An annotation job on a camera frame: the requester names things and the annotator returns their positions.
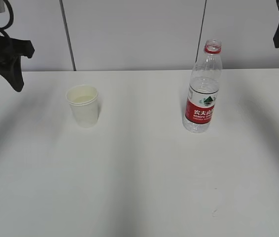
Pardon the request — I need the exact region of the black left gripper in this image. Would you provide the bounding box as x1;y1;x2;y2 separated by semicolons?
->
0;28;35;92

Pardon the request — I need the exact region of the white paper cup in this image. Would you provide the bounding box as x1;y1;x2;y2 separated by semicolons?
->
66;85;99;128

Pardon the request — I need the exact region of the clear water bottle red label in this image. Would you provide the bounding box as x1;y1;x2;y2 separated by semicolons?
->
183;39;222;133

